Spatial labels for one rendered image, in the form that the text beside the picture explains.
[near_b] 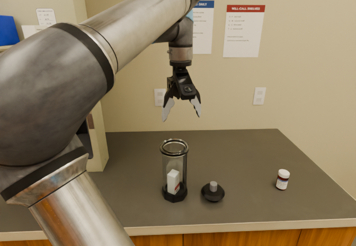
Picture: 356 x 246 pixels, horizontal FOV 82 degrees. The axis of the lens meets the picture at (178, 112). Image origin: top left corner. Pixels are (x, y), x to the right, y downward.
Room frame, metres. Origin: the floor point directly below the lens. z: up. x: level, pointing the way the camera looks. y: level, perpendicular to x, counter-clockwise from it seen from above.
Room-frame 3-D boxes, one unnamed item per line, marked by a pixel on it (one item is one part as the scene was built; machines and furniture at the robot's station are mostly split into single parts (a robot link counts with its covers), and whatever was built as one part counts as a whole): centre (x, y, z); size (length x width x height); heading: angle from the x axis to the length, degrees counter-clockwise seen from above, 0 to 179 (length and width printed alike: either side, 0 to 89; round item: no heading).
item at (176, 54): (0.67, -0.01, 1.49); 0.08 x 0.08 x 0.05
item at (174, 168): (0.64, 0.01, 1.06); 0.11 x 0.11 x 0.21
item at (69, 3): (0.90, 0.52, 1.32); 0.32 x 0.25 x 0.77; 93
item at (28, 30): (0.72, 0.46, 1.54); 0.05 x 0.05 x 0.06; 76
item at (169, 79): (0.68, -0.01, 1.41); 0.09 x 0.08 x 0.12; 16
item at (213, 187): (0.63, -0.14, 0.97); 0.09 x 0.09 x 0.07
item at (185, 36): (0.66, -0.01, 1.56); 0.09 x 0.08 x 0.11; 137
